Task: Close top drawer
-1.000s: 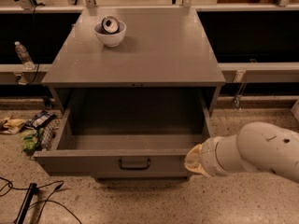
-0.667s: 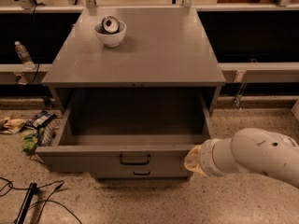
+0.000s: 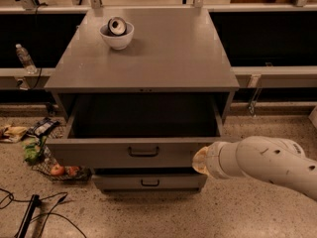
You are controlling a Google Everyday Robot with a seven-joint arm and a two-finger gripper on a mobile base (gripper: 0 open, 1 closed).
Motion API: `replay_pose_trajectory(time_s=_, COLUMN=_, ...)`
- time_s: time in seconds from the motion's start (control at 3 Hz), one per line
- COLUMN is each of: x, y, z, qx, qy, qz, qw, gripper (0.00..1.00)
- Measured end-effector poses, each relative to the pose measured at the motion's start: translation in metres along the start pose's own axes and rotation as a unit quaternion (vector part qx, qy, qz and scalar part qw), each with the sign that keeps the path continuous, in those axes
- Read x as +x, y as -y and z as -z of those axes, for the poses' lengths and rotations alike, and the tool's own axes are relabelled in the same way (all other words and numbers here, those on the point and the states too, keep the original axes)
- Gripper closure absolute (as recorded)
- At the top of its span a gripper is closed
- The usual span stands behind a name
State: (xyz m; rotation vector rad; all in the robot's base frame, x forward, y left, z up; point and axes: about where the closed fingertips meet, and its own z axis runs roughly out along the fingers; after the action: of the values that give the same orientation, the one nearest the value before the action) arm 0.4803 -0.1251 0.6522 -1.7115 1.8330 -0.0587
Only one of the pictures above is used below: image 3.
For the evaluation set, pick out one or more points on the dark blue snack bag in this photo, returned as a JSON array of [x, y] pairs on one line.
[[43, 127]]

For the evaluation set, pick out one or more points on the metal bracket on rail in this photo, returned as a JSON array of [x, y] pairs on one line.
[[255, 86]]

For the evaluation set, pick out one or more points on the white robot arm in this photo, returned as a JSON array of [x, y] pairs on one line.
[[273, 160]]

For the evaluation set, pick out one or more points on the wire mesh basket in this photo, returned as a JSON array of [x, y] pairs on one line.
[[48, 161]]

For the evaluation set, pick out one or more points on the clear plastic water bottle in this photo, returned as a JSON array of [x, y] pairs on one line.
[[25, 59]]

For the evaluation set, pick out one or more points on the white ceramic bowl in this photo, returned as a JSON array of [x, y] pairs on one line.
[[117, 42]]

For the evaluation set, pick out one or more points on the grey top drawer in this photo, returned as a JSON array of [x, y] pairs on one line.
[[139, 131]]

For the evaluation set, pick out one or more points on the grey metal drawer cabinet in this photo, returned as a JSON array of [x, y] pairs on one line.
[[174, 50]]

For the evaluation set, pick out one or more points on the black top drawer handle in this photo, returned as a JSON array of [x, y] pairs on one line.
[[141, 153]]

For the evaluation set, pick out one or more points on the grey drawer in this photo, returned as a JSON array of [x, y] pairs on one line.
[[139, 131], [148, 179]]

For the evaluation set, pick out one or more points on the black drawer handle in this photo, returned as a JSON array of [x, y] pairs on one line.
[[150, 183], [141, 153]]

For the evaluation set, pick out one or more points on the red apple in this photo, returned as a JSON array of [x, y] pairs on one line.
[[57, 170]]

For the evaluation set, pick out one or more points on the black lower drawer handle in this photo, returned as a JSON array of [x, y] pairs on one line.
[[150, 183]]

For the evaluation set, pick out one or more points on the grey lower drawer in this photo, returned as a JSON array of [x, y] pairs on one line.
[[148, 179]]

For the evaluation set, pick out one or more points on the green snack bag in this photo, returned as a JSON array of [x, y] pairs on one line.
[[33, 149]]

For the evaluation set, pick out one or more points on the yellow chip bag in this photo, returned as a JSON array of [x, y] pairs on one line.
[[12, 134]]

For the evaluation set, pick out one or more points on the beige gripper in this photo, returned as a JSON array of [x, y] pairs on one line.
[[213, 159]]

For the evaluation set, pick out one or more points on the black power strip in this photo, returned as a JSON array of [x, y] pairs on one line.
[[34, 202]]

